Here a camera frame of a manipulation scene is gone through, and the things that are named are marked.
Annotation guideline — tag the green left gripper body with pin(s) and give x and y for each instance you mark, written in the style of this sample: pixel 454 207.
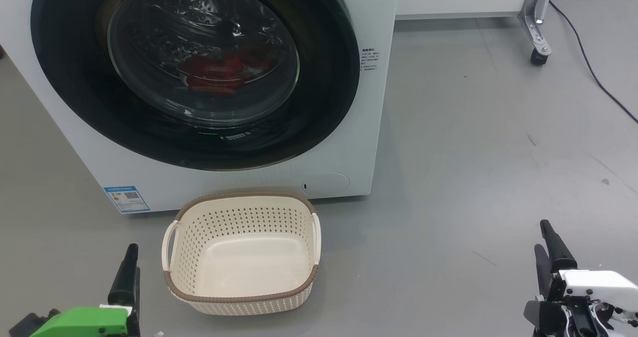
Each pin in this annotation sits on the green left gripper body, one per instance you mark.
pixel 89 323

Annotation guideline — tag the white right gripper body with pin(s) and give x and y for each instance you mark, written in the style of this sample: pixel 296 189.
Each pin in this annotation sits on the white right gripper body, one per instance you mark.
pixel 603 287

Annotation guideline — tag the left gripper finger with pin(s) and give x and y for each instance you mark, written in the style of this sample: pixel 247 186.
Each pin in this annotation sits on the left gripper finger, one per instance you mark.
pixel 135 317
pixel 124 282

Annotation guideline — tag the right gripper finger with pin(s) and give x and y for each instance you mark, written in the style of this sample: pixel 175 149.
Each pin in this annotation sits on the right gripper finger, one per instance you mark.
pixel 558 252
pixel 544 272

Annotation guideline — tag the washing machine glass door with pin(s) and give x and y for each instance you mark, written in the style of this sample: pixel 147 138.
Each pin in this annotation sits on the washing machine glass door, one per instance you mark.
pixel 75 78

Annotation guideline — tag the plain red garment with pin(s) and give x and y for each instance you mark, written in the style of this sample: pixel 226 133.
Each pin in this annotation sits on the plain red garment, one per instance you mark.
pixel 209 75

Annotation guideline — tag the cream perforated laundry basket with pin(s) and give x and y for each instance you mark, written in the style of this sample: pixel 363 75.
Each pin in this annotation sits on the cream perforated laundry basket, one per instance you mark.
pixel 239 217

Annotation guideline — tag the white front-load washing machine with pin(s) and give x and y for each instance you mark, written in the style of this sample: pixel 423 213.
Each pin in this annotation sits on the white front-load washing machine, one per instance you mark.
pixel 379 127

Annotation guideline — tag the stainless steel washer drum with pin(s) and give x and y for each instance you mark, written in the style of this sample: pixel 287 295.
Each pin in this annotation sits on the stainless steel washer drum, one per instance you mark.
pixel 169 23

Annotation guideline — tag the blue energy label sticker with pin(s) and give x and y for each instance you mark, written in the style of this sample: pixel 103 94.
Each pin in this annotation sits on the blue energy label sticker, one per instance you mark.
pixel 127 199

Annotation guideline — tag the black caster wheel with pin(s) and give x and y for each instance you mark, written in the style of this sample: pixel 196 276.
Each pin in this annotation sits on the black caster wheel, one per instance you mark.
pixel 539 58

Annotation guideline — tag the round filter cover flap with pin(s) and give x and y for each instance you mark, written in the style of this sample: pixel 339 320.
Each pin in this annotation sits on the round filter cover flap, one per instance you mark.
pixel 326 184

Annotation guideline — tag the metal partition leg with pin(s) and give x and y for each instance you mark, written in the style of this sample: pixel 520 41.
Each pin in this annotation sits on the metal partition leg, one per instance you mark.
pixel 536 18

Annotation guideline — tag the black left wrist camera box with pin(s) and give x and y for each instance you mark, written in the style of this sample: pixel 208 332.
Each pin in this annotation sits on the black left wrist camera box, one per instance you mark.
pixel 30 324

